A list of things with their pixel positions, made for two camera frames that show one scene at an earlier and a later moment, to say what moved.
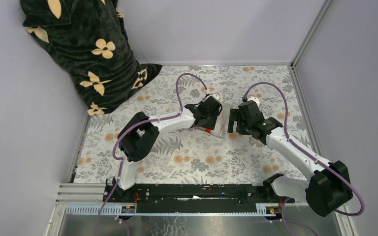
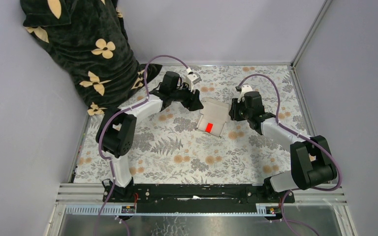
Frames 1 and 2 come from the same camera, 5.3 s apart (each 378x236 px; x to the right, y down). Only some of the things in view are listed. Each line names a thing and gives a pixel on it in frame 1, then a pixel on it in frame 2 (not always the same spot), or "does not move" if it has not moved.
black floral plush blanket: [90, 39] does not move
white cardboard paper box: [221, 120] does not move
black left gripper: [210, 124] → [191, 102]
